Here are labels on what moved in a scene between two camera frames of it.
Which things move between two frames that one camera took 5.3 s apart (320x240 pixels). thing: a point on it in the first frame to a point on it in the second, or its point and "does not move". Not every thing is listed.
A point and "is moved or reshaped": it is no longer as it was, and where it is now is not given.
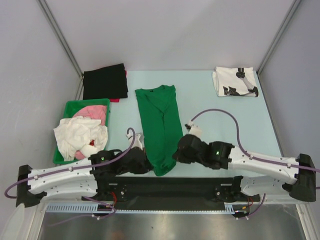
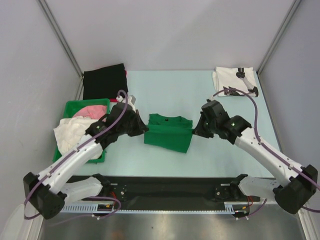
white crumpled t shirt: (80, 134) does not move
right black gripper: (179, 156) to (199, 131)
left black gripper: (145, 166) to (140, 127)
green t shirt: (162, 125) is moved or reshaped
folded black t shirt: (107, 82) does not move
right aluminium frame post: (294, 6) does not move
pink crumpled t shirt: (91, 112) does not move
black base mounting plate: (129, 192) does not move
